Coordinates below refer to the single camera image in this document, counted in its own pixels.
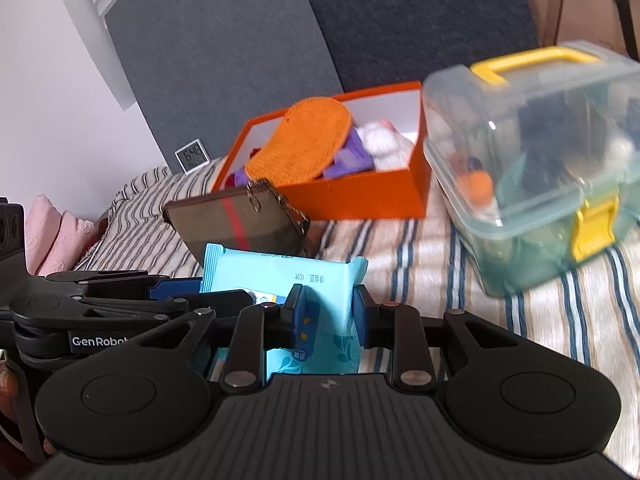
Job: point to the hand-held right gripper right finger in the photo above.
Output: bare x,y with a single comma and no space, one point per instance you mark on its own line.
361,315

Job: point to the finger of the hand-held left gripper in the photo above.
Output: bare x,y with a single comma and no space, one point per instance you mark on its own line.
125,312
175,289

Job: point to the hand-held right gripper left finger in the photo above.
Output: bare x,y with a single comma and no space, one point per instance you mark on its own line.
302,310

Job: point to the blue wet wipes packet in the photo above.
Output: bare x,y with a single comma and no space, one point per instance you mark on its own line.
280,272

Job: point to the orange cardboard box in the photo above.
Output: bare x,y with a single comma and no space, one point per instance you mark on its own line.
360,195

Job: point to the person's left hand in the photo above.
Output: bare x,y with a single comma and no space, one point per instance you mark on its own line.
7,387

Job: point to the striped blanket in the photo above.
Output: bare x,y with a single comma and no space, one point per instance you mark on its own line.
400,250

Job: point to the brown striped canvas pouch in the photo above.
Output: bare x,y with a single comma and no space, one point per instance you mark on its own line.
210,220

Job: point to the pink pillow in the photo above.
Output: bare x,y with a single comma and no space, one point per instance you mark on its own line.
55,235

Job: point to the white digital clock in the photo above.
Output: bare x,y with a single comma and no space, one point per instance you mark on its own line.
191,157

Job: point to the purple cloth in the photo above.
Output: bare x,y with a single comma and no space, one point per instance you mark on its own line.
357,155

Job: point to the white plush toy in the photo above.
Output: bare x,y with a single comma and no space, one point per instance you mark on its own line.
385,142

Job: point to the orange textured oval pad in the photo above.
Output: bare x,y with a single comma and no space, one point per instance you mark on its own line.
305,135

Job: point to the clear plastic storage box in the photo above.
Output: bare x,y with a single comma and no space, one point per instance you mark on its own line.
525,125

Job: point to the dark grey headboard panel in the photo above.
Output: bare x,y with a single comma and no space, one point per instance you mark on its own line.
415,20

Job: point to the brown paper bag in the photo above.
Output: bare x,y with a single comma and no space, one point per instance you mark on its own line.
542,0
590,5

